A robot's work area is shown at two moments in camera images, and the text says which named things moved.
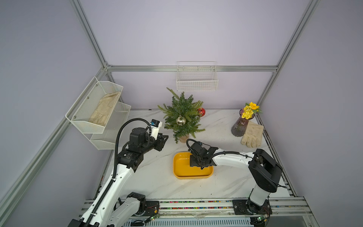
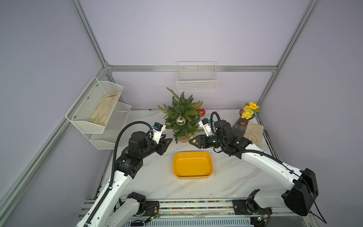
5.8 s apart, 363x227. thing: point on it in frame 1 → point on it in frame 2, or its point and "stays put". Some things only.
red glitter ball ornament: (202, 111) stays put
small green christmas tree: (181, 118) stays put
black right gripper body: (196, 161) → (212, 141)
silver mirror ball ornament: (180, 120) stays put
